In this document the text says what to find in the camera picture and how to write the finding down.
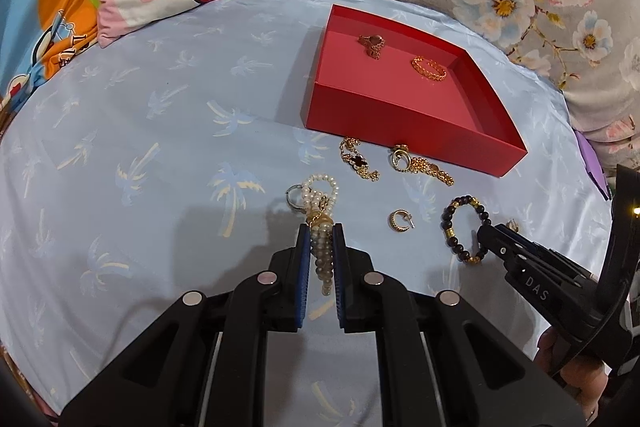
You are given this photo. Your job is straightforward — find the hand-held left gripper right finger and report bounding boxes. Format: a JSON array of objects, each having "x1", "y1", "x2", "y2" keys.
[{"x1": 331, "y1": 222, "x2": 587, "y2": 427}]

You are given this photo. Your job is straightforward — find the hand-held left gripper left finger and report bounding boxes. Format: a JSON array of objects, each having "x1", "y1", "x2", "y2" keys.
[{"x1": 59, "y1": 223, "x2": 321, "y2": 427}]

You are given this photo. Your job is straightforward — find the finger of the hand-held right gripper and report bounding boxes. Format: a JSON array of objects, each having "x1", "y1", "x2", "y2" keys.
[
  {"x1": 505, "y1": 228, "x2": 597, "y2": 283},
  {"x1": 476, "y1": 223, "x2": 601, "y2": 334}
]

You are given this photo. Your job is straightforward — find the white pearl bracelet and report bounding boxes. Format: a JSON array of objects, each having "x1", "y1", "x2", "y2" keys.
[{"x1": 299, "y1": 174, "x2": 343, "y2": 298}]

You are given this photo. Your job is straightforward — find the black bead bracelet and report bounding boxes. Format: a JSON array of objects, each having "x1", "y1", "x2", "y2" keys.
[{"x1": 440, "y1": 196, "x2": 493, "y2": 265}]

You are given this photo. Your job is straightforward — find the gold clover bracelet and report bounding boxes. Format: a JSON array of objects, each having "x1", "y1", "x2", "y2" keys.
[{"x1": 339, "y1": 137, "x2": 381, "y2": 182}]

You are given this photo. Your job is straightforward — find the gold chain bracelet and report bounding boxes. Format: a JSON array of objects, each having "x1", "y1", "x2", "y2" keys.
[{"x1": 410, "y1": 157, "x2": 456, "y2": 186}]

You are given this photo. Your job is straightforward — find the red cardboard box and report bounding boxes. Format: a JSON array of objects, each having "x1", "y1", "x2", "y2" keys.
[{"x1": 301, "y1": 3, "x2": 528, "y2": 179}]

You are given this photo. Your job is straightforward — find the person's right hand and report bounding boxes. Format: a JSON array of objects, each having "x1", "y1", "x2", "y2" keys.
[{"x1": 537, "y1": 326, "x2": 611, "y2": 419}]

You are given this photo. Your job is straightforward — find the purple box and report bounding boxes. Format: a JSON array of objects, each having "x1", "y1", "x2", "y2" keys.
[{"x1": 572, "y1": 129, "x2": 611, "y2": 200}]

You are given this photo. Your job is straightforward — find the light blue palm bedsheet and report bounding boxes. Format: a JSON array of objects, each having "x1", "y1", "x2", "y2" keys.
[{"x1": 0, "y1": 0, "x2": 616, "y2": 427}]

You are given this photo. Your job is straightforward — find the gold cuff bracelet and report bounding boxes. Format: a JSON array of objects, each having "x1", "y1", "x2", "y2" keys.
[{"x1": 411, "y1": 55, "x2": 447, "y2": 82}]

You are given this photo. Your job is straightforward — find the gold chain ring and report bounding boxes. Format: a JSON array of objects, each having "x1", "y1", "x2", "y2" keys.
[{"x1": 357, "y1": 33, "x2": 387, "y2": 60}]

